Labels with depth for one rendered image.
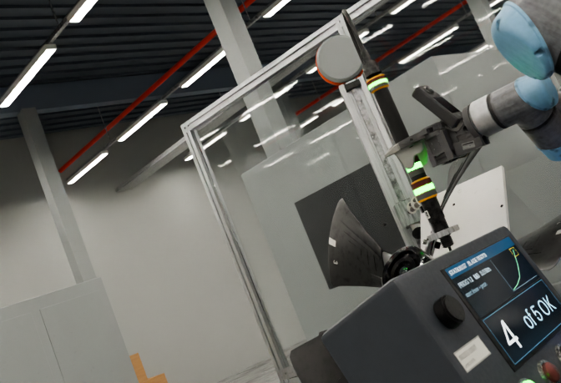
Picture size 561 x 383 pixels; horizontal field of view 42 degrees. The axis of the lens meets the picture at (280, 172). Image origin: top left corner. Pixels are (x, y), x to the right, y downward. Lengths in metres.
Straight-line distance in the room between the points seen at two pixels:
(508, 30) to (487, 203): 0.87
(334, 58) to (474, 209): 0.70
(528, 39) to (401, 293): 0.55
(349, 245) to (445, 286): 1.10
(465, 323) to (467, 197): 1.29
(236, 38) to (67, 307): 3.35
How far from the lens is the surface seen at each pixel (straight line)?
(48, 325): 7.00
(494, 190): 1.93
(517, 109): 1.43
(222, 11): 8.27
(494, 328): 0.72
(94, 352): 7.13
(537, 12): 1.12
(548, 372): 0.74
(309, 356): 1.69
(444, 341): 0.65
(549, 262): 1.37
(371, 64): 1.59
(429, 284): 0.68
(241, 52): 8.08
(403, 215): 2.13
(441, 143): 1.50
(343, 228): 1.81
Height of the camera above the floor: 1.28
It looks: 8 degrees up
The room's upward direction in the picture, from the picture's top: 22 degrees counter-clockwise
